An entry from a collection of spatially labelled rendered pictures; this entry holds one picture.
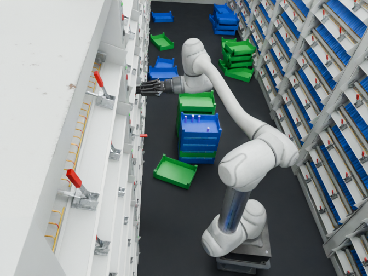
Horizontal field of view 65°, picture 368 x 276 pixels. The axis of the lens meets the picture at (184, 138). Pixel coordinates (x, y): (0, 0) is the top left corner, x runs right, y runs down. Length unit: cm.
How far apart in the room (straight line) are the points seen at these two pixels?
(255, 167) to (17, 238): 90
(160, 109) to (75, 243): 252
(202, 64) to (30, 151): 112
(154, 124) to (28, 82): 243
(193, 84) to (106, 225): 93
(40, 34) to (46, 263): 31
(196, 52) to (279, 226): 145
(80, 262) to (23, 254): 25
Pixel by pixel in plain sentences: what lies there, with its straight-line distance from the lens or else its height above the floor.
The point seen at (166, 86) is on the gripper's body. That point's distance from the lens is 150.
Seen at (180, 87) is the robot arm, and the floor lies 103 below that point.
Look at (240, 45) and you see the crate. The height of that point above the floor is 25.
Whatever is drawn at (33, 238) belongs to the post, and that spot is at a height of 168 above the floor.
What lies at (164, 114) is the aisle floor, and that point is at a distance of 289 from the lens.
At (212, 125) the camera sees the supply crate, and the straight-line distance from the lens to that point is 235.
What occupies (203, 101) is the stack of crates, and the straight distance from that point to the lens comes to 258.
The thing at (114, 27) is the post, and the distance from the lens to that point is 81.
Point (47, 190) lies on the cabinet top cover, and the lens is 28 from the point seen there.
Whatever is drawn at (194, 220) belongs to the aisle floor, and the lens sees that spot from 218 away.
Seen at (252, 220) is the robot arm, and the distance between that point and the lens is 161.
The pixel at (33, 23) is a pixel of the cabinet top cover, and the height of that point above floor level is 170.
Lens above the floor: 190
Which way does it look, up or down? 46 degrees down
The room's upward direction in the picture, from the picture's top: 7 degrees clockwise
